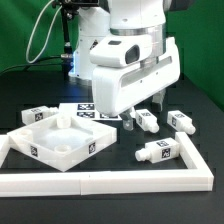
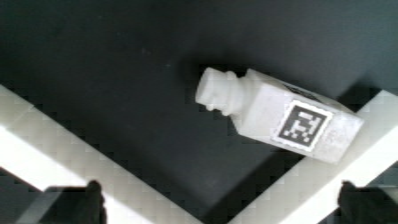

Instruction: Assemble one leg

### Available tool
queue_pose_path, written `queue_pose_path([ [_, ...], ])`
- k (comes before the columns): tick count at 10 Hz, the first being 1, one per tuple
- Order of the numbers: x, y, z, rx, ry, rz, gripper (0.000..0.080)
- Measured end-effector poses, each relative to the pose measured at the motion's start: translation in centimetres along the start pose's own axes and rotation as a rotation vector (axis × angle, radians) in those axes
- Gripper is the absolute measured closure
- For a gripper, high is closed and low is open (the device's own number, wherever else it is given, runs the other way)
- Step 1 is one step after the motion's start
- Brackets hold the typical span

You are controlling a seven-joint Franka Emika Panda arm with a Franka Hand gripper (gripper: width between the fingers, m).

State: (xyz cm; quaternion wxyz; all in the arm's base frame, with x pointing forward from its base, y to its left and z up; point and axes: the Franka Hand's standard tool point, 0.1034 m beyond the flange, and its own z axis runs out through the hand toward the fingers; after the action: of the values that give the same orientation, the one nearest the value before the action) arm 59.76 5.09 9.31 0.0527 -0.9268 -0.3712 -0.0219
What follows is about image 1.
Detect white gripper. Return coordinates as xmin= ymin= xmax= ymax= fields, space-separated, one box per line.
xmin=92 ymin=37 xmax=180 ymax=130

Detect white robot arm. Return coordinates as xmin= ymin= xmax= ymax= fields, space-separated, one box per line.
xmin=71 ymin=0 xmax=196 ymax=130

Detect paper sheet with AprilTags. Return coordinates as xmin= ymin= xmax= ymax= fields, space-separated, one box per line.
xmin=59 ymin=103 xmax=120 ymax=120

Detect white U-shaped obstacle fence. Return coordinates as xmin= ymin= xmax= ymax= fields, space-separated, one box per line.
xmin=0 ymin=132 xmax=214 ymax=197

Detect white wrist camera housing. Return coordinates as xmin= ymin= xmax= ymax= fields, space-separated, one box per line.
xmin=89 ymin=34 xmax=141 ymax=69

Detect black cable on table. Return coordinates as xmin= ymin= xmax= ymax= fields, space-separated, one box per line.
xmin=0 ymin=55 xmax=64 ymax=75

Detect black camera stand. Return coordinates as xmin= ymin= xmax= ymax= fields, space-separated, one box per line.
xmin=52 ymin=0 xmax=99 ymax=81

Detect grey cable loop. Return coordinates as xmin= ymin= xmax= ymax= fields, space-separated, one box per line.
xmin=25 ymin=0 xmax=64 ymax=65

